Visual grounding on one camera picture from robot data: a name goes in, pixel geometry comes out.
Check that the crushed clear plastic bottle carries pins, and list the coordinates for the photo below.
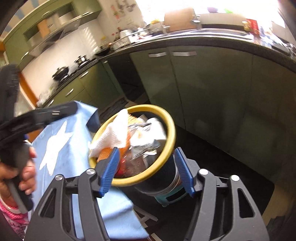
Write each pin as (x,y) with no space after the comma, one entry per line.
(134,166)

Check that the wooden cutting board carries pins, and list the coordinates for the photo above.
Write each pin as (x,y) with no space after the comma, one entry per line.
(180,19)

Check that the yellow rimmed dark trash bin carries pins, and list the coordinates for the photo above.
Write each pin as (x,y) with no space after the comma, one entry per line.
(162,172)

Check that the white paper tissue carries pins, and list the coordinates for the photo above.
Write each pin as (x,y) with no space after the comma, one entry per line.
(114,135)

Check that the black wok with lid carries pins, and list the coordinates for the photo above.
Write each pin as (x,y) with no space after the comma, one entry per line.
(60,73)

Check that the green upper cabinets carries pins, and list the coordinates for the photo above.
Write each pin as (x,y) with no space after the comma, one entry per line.
(35,20)

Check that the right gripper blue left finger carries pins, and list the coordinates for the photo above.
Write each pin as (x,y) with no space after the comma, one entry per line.
(107,170)

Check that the white dish rack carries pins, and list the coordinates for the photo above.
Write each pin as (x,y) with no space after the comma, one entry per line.
(126,37)

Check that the crushed red cola can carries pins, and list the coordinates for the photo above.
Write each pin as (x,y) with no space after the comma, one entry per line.
(121,170)

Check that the black frying pan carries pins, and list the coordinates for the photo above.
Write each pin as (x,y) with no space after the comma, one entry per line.
(102,52)

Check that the green cabinets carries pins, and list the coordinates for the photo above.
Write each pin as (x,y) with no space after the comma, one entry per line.
(238,96)
(35,20)

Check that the small steel pot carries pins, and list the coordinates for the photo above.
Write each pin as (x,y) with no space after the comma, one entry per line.
(81,60)

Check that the green lower cabinets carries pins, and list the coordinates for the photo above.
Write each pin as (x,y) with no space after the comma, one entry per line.
(238,96)

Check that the steel range hood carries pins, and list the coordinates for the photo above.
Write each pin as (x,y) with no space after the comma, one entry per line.
(53,37)

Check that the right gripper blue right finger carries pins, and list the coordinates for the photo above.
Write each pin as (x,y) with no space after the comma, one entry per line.
(184,171)

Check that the blue patterned tablecloth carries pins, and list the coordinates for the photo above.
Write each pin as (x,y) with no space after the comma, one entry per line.
(62,148)

